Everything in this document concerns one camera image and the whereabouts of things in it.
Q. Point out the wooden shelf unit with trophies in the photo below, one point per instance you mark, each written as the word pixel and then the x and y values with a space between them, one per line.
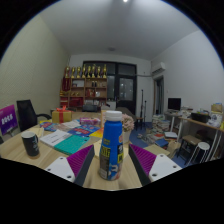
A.
pixel 85 88

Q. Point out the white round stool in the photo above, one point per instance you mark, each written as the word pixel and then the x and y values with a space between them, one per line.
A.
pixel 202 146

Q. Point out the stack of books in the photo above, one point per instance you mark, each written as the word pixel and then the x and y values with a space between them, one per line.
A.
pixel 161 124

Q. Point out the orange yellow book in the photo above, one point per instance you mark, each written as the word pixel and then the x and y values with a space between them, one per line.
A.
pixel 97 133

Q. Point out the yellow gift box red ribbon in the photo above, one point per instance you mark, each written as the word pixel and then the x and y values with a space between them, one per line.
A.
pixel 61 116

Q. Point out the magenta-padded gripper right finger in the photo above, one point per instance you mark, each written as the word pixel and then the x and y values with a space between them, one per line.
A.
pixel 163 166

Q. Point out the teal book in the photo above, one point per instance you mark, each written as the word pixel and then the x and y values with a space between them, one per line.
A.
pixel 70 144

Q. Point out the colourful magazine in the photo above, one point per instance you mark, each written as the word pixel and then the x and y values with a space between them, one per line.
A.
pixel 50 126

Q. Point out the brown wooden stool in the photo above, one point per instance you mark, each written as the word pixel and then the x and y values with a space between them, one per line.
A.
pixel 190 140

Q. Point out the black computer monitor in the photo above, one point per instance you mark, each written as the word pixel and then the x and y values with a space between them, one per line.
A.
pixel 174 104

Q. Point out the blue colourful book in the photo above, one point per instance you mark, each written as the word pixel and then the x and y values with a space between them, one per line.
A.
pixel 83 130

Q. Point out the wooden side desk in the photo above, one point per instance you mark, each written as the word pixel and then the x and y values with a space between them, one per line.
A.
pixel 203 124

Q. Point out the pink flowers in white pot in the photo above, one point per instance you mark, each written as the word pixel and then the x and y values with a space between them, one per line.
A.
pixel 128 124

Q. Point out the black tripod stand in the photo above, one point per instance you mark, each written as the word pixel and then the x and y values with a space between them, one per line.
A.
pixel 142 110

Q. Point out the purple sign board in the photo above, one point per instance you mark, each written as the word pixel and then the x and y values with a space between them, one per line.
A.
pixel 7 119

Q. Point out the white wall air conditioner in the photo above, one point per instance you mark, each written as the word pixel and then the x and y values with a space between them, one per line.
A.
pixel 158 68

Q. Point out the black office chair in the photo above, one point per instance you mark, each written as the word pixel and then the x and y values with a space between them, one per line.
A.
pixel 26 115

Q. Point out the blue drink bottle white cap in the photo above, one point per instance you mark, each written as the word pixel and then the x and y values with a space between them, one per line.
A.
pixel 111 146

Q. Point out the pink box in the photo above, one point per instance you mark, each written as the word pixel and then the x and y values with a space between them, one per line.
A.
pixel 89 121

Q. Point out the dark glass door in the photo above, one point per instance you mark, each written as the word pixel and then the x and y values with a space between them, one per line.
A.
pixel 126 88

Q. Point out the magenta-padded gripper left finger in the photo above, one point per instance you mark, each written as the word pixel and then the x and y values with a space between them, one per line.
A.
pixel 60 166

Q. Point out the black mug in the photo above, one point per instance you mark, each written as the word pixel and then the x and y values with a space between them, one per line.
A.
pixel 30 145

